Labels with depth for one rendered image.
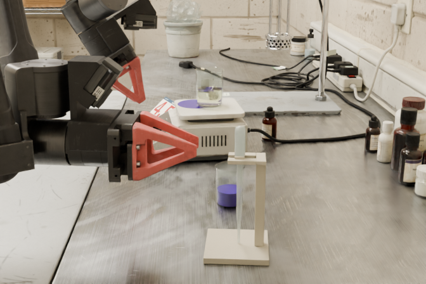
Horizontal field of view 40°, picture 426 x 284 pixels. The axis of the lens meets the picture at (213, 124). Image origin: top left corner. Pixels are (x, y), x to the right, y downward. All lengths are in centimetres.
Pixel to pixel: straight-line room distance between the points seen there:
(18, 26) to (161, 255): 62
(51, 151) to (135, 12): 38
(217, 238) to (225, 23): 275
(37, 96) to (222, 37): 280
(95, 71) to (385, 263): 42
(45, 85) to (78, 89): 4
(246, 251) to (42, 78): 32
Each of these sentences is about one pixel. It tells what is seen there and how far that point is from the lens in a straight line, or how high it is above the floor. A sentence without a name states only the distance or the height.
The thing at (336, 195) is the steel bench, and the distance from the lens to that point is 94.
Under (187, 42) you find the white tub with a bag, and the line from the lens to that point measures 209.
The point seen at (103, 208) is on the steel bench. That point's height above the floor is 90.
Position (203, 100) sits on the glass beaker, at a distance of 107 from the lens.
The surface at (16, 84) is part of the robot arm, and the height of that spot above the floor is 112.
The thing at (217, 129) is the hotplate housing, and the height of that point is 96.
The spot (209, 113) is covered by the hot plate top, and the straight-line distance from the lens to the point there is 104.
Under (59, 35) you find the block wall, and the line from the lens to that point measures 354.
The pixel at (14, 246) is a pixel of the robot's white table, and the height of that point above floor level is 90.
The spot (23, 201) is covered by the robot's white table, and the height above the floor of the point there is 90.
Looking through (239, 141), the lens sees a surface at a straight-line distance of 70.
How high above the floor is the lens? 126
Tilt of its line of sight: 16 degrees down
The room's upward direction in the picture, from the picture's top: straight up
